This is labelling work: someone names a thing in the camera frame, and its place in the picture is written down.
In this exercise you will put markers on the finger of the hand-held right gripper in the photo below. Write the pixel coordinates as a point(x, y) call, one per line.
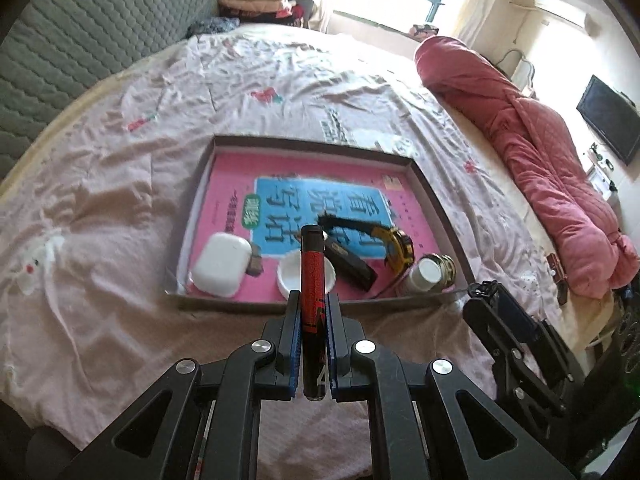
point(530, 385)
point(515, 312)

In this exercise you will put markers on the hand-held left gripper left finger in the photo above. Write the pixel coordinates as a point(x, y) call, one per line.
point(295, 350)

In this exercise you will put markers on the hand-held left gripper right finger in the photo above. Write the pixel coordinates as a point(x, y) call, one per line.
point(334, 350)

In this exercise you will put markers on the red and black tube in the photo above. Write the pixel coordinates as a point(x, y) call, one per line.
point(314, 280)

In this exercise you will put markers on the white round lid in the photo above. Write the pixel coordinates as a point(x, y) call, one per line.
point(290, 272)

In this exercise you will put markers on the gold jar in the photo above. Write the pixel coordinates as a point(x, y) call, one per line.
point(445, 267)

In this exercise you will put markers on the black gold-capped bottle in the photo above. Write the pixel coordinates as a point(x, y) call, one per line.
point(352, 265)

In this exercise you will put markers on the white bottle with black cap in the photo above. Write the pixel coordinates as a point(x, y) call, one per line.
point(420, 277)

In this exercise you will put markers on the white earbud case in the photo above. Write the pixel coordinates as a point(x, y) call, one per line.
point(220, 265)

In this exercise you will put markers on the black and yellow wristwatch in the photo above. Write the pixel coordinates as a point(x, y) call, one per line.
point(395, 242)

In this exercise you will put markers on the grey cardboard box tray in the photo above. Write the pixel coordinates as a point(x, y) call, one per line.
point(430, 200)

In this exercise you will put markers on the small brown object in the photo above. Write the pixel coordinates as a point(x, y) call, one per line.
point(557, 275)

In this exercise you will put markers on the small brown block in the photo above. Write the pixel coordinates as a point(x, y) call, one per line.
point(255, 260)

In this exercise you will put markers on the pink quilted blanket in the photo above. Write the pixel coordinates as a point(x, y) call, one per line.
point(550, 170)

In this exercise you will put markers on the pink book with blue label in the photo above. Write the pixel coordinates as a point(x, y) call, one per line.
point(230, 185)

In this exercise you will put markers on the black flat television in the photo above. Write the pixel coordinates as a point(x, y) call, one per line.
point(610, 120)

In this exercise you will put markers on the pink printed bedsheet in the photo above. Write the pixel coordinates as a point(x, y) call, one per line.
point(100, 185)

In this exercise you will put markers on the white air conditioner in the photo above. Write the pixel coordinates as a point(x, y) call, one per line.
point(565, 12)

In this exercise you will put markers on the blue floral cloth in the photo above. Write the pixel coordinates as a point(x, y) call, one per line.
point(215, 27)

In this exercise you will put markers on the pile of folded clothes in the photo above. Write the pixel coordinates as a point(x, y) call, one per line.
point(260, 2)

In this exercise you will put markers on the grey quilted headboard cover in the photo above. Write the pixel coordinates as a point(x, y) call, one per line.
point(75, 35)

